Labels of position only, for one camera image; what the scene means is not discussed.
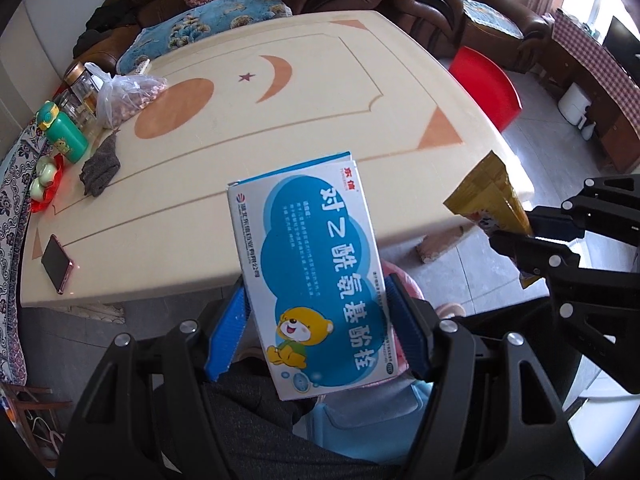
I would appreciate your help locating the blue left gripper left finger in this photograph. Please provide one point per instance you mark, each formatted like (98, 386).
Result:
(225, 332)

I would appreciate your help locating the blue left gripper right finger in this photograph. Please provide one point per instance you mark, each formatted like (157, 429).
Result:
(409, 318)

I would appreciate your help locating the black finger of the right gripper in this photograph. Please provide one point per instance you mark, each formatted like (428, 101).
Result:
(546, 248)

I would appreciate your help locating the yellow snack wrapper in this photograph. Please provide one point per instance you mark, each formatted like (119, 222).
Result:
(486, 197)

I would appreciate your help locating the blue white medicine box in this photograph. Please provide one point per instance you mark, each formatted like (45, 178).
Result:
(313, 277)

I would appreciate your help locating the white appliance on floor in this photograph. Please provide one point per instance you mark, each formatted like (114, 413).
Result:
(573, 106)

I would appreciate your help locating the red plastic stool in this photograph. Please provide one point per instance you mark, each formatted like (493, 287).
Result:
(488, 86)

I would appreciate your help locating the black smartphone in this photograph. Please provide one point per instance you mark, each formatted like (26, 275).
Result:
(57, 264)

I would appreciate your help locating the checkered cloth side table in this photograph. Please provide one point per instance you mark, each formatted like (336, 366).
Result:
(573, 57)

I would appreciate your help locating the grey cloth rag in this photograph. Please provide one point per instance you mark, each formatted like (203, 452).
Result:
(100, 168)

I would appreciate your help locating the red plate with apples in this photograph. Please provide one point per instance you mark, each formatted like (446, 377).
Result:
(49, 173)

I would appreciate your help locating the teal seat pad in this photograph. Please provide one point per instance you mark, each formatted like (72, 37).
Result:
(482, 14)

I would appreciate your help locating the green kids water bottle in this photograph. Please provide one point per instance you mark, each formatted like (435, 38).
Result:
(61, 132)

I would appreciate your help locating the brown leather armchair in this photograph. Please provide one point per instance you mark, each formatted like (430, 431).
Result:
(507, 52)

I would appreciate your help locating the clear bag of peanuts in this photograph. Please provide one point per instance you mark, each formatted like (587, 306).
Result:
(120, 97)

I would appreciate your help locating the patterned sofa cover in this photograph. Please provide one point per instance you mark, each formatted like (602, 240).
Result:
(17, 170)

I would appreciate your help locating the glass tea bottle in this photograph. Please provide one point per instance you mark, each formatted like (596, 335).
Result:
(78, 96)

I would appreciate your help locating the blue floral blanket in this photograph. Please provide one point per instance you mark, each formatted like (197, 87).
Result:
(196, 24)

